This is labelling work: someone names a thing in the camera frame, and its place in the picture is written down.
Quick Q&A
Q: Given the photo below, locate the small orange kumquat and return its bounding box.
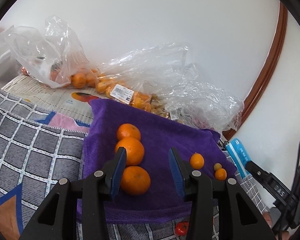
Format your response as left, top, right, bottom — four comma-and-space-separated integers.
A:
215, 168, 227, 181
190, 152, 205, 170

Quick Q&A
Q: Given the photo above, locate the small yellow-green fruit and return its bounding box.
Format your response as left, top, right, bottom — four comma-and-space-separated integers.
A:
213, 163, 222, 171

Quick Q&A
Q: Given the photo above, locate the large orange mandarin front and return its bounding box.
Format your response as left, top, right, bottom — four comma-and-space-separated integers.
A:
120, 166, 151, 196

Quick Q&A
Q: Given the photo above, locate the large orange mandarin with stem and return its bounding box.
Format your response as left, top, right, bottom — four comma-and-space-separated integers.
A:
115, 137, 145, 166

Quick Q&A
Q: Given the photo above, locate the person's right hand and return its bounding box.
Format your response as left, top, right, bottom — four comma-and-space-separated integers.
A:
262, 212, 290, 240

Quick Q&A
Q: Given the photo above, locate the small red tomato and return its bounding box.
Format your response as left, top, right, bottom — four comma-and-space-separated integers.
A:
174, 221, 189, 236

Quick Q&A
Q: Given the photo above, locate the blue tissue pack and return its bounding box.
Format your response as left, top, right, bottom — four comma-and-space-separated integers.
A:
225, 138, 251, 178

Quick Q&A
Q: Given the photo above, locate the grey checked star blanket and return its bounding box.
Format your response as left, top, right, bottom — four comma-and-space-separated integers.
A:
0, 90, 267, 239

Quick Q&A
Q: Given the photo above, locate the purple towel tray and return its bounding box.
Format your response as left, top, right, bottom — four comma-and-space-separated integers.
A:
83, 99, 237, 224

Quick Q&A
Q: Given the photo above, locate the printed newspaper sheet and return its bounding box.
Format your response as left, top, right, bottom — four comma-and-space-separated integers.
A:
2, 75, 98, 124

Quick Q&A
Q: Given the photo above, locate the large clear plastic bag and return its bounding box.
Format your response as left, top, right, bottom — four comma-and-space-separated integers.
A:
99, 43, 244, 133

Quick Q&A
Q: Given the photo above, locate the clear plastic bag with oranges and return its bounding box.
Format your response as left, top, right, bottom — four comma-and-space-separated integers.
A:
4, 15, 98, 89

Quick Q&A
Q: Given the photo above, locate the brown wooden door frame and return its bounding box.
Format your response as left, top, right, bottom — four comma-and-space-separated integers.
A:
223, 2, 288, 140

